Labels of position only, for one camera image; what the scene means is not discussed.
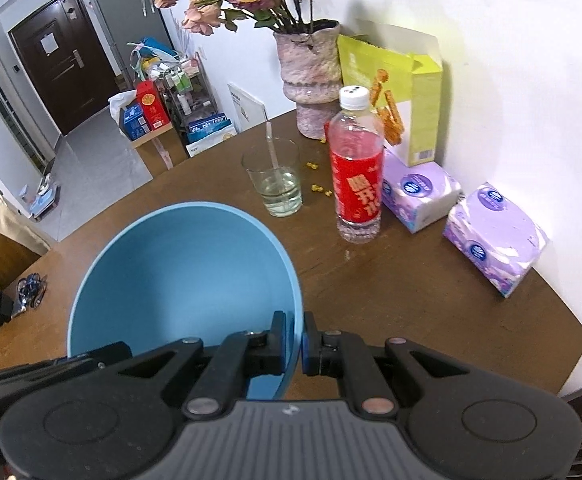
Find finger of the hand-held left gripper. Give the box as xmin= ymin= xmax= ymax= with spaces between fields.
xmin=0 ymin=341 xmax=132 ymax=411

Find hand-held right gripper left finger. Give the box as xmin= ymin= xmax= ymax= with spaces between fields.
xmin=88 ymin=310 xmax=288 ymax=420

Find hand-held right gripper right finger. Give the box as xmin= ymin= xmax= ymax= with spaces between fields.
xmin=301 ymin=311 xmax=498 ymax=419

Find small blue bowl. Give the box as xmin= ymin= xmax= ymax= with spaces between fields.
xmin=67 ymin=202 xmax=304 ymax=402

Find wooden chair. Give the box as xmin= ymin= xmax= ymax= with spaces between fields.
xmin=0 ymin=220 xmax=42 ymax=291

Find drinking glass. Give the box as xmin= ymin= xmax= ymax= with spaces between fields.
xmin=242 ymin=137 xmax=304 ymax=218

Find beige jacket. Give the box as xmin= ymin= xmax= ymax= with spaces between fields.
xmin=0 ymin=190 xmax=52 ymax=261

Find red label water bottle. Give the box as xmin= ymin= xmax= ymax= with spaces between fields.
xmin=327 ymin=85 xmax=386 ymax=245

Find scattered yellow snack crumbs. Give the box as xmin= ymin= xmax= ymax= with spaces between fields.
xmin=305 ymin=136 xmax=336 ymax=197

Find purple tissue pack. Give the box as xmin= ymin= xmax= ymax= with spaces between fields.
xmin=381 ymin=146 xmax=463 ymax=234
xmin=442 ymin=182 xmax=549 ymax=299

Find clear stirring stick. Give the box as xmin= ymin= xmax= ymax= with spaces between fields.
xmin=265 ymin=121 xmax=281 ymax=191

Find cardboard box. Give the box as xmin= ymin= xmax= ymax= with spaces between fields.
xmin=131 ymin=125 xmax=177 ymax=168

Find blue white carton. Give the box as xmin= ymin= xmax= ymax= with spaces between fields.
xmin=187 ymin=112 xmax=232 ymax=137

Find white board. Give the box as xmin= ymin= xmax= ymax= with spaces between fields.
xmin=227 ymin=82 xmax=267 ymax=133

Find blue box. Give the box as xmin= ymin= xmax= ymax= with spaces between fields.
xmin=121 ymin=102 xmax=153 ymax=141

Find white plastic bag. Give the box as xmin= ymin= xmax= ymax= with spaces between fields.
xmin=108 ymin=89 xmax=139 ymax=128

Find sliding glass door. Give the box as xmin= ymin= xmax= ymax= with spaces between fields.
xmin=0 ymin=42 xmax=56 ymax=166

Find red box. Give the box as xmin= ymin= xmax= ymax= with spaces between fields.
xmin=136 ymin=79 xmax=172 ymax=128

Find yellow-green snack box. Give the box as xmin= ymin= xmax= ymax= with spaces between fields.
xmin=337 ymin=19 xmax=444 ymax=168

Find pink textured vase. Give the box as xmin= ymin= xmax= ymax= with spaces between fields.
xmin=273 ymin=20 xmax=344 ymax=140

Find dark brown door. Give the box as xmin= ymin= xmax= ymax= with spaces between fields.
xmin=8 ymin=0 xmax=122 ymax=136

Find blue plastic bag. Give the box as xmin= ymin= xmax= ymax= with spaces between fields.
xmin=128 ymin=37 xmax=182 ymax=78

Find grey refrigerator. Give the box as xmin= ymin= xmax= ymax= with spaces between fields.
xmin=83 ymin=0 xmax=174 ymax=91

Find keys with blue lanyard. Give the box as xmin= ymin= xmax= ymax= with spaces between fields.
xmin=17 ymin=273 xmax=48 ymax=317

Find metal wire rack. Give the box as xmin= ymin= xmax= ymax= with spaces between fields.
xmin=158 ymin=57 xmax=212 ymax=133

